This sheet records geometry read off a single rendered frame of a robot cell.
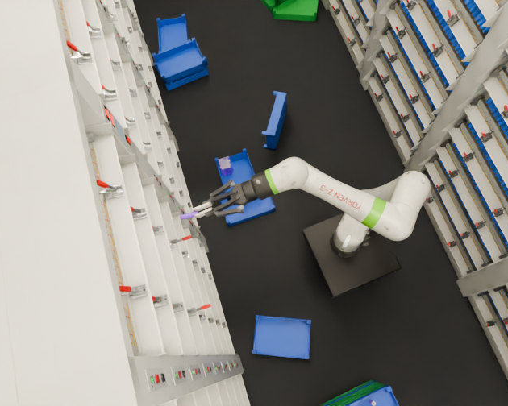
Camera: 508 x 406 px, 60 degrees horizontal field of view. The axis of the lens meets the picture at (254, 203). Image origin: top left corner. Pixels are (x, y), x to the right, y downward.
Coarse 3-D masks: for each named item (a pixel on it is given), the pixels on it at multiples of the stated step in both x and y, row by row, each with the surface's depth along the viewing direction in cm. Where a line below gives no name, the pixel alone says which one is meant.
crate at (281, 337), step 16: (256, 320) 247; (272, 320) 247; (288, 320) 247; (304, 320) 241; (256, 336) 245; (272, 336) 245; (288, 336) 244; (304, 336) 243; (256, 352) 241; (272, 352) 242; (288, 352) 241; (304, 352) 241
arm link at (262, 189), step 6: (258, 174) 155; (264, 174) 153; (252, 180) 153; (258, 180) 151; (264, 180) 152; (252, 186) 154; (258, 186) 152; (264, 186) 152; (258, 192) 153; (264, 192) 153; (270, 192) 153; (264, 198) 156
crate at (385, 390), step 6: (378, 390) 191; (384, 390) 195; (390, 390) 188; (366, 396) 190; (372, 396) 195; (378, 396) 195; (384, 396) 194; (390, 396) 194; (354, 402) 190; (360, 402) 194; (366, 402) 194; (378, 402) 194; (384, 402) 194; (390, 402) 194; (396, 402) 190
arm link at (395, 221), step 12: (384, 204) 162; (396, 204) 163; (372, 216) 161; (384, 216) 160; (396, 216) 160; (408, 216) 160; (372, 228) 164; (384, 228) 161; (396, 228) 160; (408, 228) 160; (396, 240) 163
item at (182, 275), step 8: (160, 200) 172; (160, 208) 174; (168, 208) 174; (168, 216) 173; (168, 224) 172; (168, 232) 170; (176, 248) 168; (176, 256) 167; (176, 264) 166; (184, 264) 167; (184, 272) 165; (184, 280) 164; (184, 288) 163; (184, 296) 162; (192, 296) 162; (192, 304) 161; (192, 320) 159; (192, 328) 158; (200, 328) 159; (200, 336) 157; (200, 344) 156; (200, 352) 155; (208, 352) 156
